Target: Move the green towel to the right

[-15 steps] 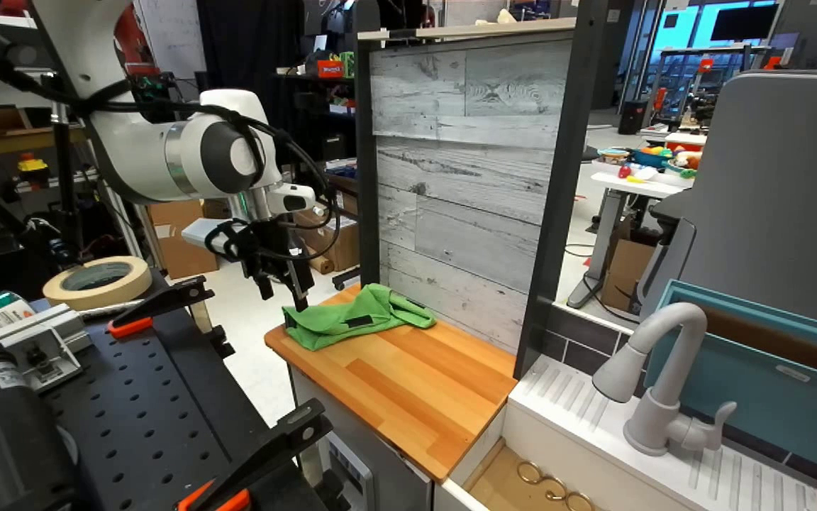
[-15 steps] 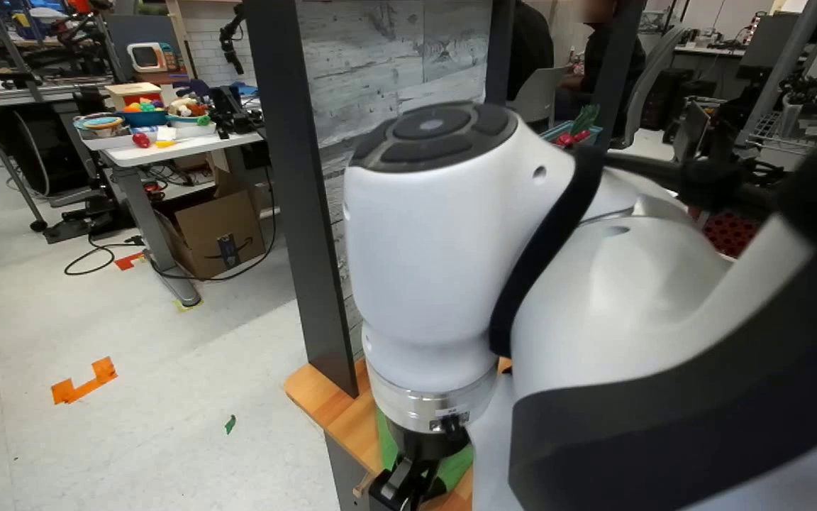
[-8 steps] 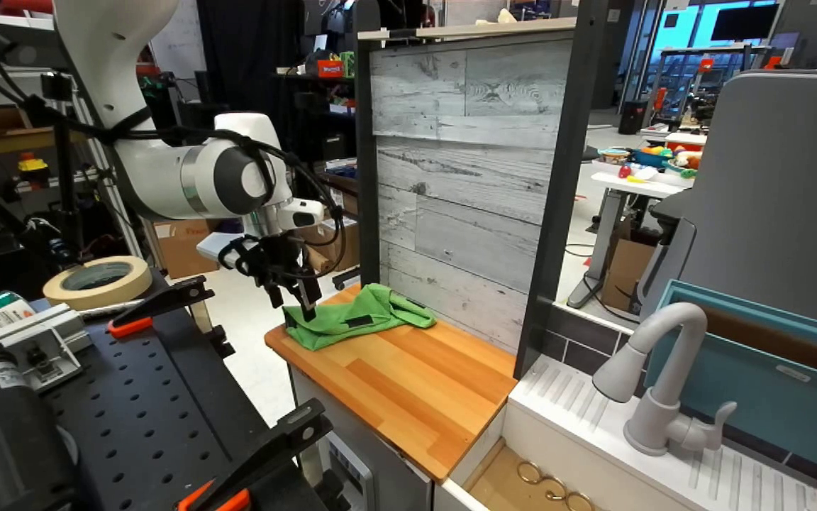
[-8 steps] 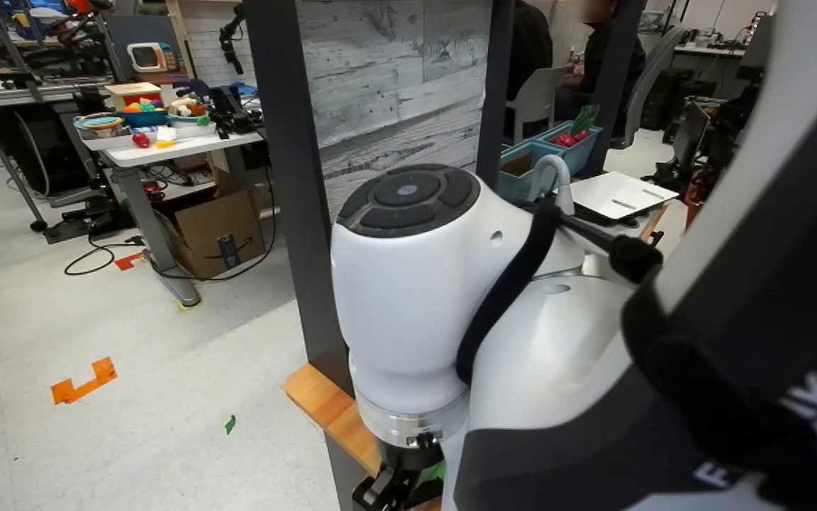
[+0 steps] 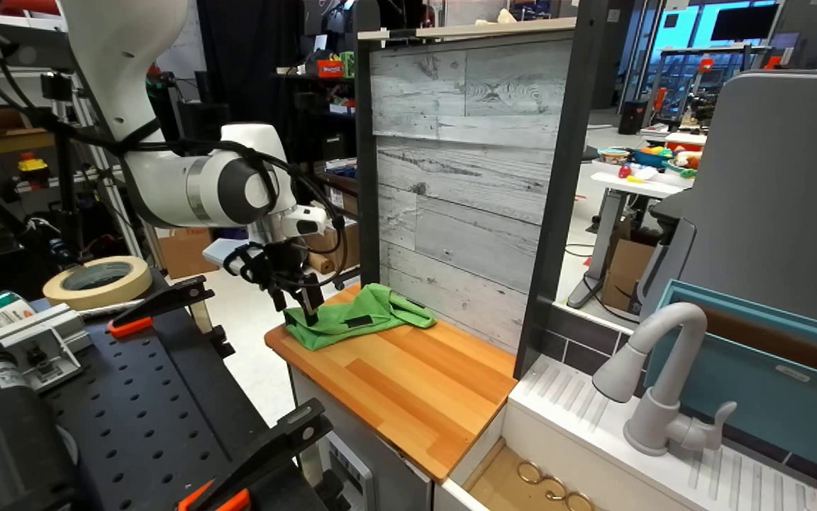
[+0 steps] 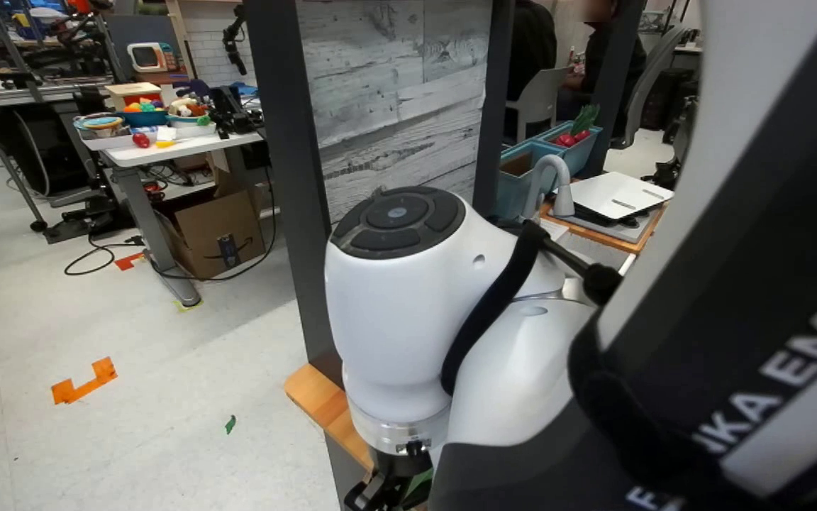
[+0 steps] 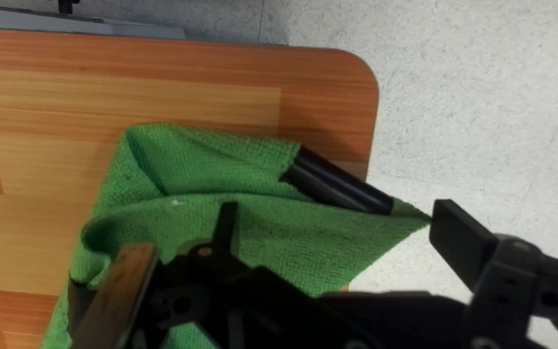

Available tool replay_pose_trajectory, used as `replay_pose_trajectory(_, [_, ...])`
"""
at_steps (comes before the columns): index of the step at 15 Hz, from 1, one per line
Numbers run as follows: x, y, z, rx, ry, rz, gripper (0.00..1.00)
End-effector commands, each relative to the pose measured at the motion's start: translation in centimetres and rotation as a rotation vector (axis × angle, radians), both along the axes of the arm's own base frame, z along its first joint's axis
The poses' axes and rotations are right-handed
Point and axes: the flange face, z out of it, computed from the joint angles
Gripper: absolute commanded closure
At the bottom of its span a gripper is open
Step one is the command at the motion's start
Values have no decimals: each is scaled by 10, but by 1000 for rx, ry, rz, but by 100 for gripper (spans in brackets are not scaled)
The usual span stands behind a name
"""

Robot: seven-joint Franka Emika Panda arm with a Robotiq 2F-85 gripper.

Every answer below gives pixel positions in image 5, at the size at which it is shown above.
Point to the tall cardboard box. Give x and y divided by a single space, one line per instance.
183 254

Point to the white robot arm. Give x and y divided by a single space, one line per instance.
171 186

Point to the grey cabinet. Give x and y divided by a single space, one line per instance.
371 463

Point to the whitewashed wood back panel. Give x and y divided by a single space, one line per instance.
467 187

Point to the low cardboard box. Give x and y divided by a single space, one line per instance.
344 247

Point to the white background table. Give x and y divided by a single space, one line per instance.
639 182

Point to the black perforated board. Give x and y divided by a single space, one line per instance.
144 407

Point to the black clamp with orange tip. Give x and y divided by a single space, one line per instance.
267 450
158 301

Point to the teal panel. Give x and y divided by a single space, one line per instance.
778 397

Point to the white sink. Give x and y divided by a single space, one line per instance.
561 407

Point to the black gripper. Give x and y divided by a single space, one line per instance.
281 257

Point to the green towel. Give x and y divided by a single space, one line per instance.
355 319

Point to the large grey panel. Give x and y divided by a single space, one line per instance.
786 187

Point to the black frame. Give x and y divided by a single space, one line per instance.
569 187

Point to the cardboard box under table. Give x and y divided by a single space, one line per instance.
626 270

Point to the black camera on stand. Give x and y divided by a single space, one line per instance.
22 42

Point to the wooden countertop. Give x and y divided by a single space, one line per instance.
410 377

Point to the white device with green label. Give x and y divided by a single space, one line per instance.
13 315

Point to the grey faucet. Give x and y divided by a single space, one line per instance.
660 416

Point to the masking tape roll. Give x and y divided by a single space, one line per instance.
131 284

